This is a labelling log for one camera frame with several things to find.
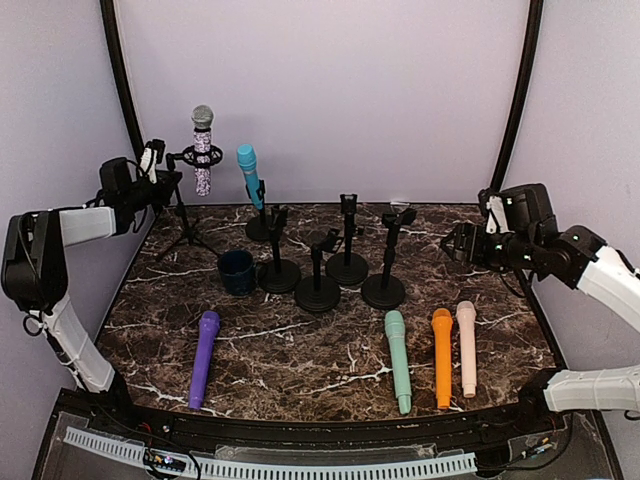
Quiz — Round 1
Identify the black corner post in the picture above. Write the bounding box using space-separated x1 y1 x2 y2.
478 0 544 214
99 0 144 160

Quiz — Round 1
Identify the black front rail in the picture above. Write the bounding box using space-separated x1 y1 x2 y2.
92 403 568 457

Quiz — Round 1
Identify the purple microphone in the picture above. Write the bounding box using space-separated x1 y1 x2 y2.
188 311 220 410

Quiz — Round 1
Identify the orange microphone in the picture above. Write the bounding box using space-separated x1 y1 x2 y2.
432 308 453 410

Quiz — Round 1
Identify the silver glitter microphone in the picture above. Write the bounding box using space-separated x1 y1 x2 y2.
191 105 214 197

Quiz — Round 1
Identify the dark blue mug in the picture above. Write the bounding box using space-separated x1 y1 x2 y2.
217 249 263 297

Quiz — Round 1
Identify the right black corner post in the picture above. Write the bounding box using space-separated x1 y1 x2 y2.
478 0 544 214

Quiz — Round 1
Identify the white slotted cable duct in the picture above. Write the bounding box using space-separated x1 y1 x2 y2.
63 427 477 479

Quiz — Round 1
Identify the black round-base stand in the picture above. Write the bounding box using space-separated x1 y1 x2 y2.
325 193 369 286
257 205 301 294
294 228 343 313
245 179 273 242
361 207 417 310

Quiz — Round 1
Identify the teal blue microphone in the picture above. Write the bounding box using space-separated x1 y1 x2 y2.
236 144 264 210

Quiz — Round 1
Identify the black tripod shock-mount stand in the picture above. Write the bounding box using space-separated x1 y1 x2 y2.
155 146 222 262

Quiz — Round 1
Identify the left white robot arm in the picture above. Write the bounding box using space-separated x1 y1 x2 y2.
1 157 182 394

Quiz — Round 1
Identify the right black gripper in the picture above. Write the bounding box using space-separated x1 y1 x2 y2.
442 221 540 272

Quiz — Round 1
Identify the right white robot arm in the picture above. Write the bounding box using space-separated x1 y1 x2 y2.
440 183 639 434

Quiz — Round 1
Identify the black round-base stand, teal mic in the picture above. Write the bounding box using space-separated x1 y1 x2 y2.
245 179 273 242

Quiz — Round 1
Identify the left black corner post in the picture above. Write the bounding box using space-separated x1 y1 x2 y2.
99 0 144 160

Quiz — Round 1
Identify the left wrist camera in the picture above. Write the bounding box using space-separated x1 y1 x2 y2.
137 139 166 184

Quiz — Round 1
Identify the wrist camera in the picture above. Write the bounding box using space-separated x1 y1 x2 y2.
478 188 509 234
137 139 166 184

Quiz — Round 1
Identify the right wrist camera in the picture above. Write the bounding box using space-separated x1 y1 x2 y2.
478 188 509 234

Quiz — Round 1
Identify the mint green microphone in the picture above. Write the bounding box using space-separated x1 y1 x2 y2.
384 310 412 415

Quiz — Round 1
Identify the pale pink microphone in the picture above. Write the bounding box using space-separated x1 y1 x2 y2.
456 301 477 398

